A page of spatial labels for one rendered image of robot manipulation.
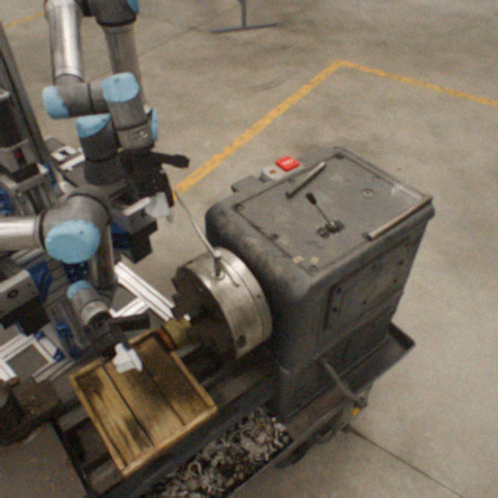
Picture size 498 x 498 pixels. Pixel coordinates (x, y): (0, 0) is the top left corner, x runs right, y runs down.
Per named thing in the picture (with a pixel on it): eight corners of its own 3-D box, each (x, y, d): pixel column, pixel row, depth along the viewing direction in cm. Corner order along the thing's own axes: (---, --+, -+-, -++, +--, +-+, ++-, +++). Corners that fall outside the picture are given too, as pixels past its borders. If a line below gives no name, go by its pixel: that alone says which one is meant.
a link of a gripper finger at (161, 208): (154, 230, 119) (142, 196, 115) (174, 220, 122) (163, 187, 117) (160, 232, 117) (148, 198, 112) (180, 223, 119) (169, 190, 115)
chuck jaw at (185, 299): (205, 299, 139) (188, 263, 137) (212, 301, 135) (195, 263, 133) (173, 317, 135) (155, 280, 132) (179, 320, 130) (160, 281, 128)
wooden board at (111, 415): (156, 333, 158) (155, 325, 155) (219, 413, 138) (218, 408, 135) (70, 382, 145) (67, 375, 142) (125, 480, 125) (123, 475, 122)
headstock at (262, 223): (322, 217, 198) (334, 135, 171) (414, 286, 172) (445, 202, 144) (204, 284, 173) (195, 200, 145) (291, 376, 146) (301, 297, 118)
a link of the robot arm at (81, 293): (93, 292, 149) (86, 273, 143) (109, 313, 143) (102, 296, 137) (69, 304, 146) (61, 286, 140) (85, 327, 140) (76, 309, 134)
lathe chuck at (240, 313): (200, 294, 160) (198, 231, 136) (259, 363, 145) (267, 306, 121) (178, 307, 156) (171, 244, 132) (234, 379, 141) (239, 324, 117)
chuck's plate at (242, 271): (209, 289, 162) (208, 226, 138) (267, 357, 146) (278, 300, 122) (200, 294, 160) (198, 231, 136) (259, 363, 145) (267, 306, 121)
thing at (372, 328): (305, 336, 260) (322, 217, 198) (371, 400, 233) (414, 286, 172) (215, 399, 234) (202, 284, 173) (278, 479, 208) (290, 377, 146)
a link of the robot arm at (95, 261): (74, 164, 129) (92, 281, 163) (61, 190, 121) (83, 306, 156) (117, 170, 129) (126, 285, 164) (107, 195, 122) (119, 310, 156)
